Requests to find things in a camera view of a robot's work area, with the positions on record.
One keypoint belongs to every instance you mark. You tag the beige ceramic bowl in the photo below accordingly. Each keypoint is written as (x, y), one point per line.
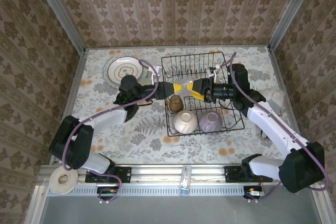
(185, 121)

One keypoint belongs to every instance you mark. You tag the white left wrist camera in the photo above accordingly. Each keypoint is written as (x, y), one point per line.
(158, 69)

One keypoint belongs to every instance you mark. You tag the colourful floral pattern plate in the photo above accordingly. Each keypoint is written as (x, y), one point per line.
(123, 54)

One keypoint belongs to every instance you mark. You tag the grey koala plush toy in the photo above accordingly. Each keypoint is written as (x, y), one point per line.
(277, 98)

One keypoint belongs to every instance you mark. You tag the clear plastic holder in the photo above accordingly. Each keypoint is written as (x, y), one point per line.
(185, 182)

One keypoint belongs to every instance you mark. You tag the purple ceramic bowl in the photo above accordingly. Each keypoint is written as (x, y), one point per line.
(211, 121)

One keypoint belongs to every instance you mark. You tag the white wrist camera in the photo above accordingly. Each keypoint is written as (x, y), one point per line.
(158, 69)
(214, 71)

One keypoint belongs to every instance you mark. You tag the aluminium frame post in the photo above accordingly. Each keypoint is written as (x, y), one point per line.
(60, 11)
(291, 11)

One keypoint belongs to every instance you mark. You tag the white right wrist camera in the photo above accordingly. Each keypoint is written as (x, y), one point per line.
(214, 71)

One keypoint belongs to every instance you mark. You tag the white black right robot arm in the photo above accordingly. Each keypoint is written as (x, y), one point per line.
(273, 127)

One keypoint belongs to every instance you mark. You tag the floral fern print tablecloth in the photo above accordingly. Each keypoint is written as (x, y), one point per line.
(147, 145)

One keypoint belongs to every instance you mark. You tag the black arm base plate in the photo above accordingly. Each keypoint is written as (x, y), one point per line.
(231, 175)
(126, 174)

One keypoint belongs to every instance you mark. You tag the white plate with dark rings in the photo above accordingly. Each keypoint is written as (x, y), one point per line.
(123, 70)

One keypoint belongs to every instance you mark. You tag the white tape roll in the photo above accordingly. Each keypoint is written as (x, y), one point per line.
(63, 180)

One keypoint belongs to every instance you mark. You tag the grey metal shelf panel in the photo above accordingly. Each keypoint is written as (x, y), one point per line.
(170, 211)

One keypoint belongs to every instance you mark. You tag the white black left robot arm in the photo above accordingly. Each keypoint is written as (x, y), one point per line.
(105, 119)

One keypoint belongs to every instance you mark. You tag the brown ceramic cup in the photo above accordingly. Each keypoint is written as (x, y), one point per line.
(176, 103)

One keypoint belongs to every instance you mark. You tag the aluminium table edge rail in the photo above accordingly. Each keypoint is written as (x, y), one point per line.
(279, 77)
(69, 103)

